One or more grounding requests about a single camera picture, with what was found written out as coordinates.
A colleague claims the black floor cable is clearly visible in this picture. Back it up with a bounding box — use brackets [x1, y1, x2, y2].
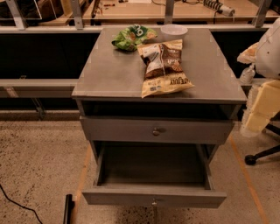
[0, 183, 44, 224]

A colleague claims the black bar on floor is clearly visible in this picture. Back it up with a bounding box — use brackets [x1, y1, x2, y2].
[63, 194, 74, 224]

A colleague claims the grey top drawer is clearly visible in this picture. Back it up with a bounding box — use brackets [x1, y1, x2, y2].
[80, 116, 233, 144]

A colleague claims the black office chair base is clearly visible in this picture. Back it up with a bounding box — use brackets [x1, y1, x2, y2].
[244, 122, 280, 166]

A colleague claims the grey drawer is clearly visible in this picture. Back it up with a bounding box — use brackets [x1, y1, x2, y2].
[80, 116, 233, 144]
[82, 143, 227, 208]

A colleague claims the hand sanitizer bottle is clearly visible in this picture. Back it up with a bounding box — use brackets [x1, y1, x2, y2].
[240, 64, 256, 84]

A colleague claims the green chip bag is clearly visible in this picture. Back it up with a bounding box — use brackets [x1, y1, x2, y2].
[111, 24, 158, 52]

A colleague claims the white power strip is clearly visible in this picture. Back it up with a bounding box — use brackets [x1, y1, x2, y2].
[203, 0, 235, 17]

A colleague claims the grey wooden drawer cabinet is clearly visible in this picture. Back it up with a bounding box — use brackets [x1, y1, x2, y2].
[73, 28, 246, 157]

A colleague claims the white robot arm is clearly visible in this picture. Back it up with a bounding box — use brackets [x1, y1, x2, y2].
[237, 18, 280, 137]

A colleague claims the brown yellow snack bag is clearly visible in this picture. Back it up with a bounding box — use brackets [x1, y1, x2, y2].
[137, 39, 193, 98]

